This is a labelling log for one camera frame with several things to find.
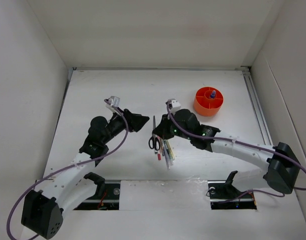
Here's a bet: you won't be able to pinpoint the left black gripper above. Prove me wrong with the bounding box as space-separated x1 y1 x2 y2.
102 107 149 144

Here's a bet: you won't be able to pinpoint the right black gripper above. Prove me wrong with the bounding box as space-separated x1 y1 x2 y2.
153 112 193 140

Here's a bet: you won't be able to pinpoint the black-handled scissors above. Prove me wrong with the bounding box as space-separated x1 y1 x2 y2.
148 115 162 151

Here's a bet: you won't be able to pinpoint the small blue-capped glue bottle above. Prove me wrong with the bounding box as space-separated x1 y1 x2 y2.
210 90 217 99

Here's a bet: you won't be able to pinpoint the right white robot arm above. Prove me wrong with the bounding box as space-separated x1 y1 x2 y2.
152 109 301 197

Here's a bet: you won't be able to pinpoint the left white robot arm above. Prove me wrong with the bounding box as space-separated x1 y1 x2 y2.
21 108 150 240

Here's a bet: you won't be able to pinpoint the black thin pen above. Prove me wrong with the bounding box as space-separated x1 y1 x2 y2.
159 138 165 156

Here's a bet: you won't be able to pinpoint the green-capped pen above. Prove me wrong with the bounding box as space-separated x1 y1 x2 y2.
163 140 173 166

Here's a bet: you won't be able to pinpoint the yellow highlighter pen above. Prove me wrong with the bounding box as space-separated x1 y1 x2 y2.
166 140 175 160

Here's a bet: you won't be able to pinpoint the orange round organizer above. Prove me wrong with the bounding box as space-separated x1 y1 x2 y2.
193 86 224 117

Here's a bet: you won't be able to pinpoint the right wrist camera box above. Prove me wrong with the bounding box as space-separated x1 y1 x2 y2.
166 98 181 115

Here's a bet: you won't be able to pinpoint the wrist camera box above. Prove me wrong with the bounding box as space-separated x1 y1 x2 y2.
105 96 120 111
166 98 181 115

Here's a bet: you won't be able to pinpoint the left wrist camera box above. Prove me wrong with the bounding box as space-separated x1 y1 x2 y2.
105 96 120 111

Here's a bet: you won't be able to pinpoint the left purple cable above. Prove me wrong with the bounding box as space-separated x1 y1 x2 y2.
6 98 130 240

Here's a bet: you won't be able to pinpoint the purple cable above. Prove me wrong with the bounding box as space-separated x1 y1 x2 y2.
166 101 306 198
6 98 130 240

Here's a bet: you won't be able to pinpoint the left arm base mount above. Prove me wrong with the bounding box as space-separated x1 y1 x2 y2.
74 181 121 211

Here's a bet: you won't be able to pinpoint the aluminium side rail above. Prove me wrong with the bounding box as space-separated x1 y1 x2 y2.
242 68 273 145

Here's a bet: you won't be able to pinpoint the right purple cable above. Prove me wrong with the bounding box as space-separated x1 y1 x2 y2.
166 101 306 198

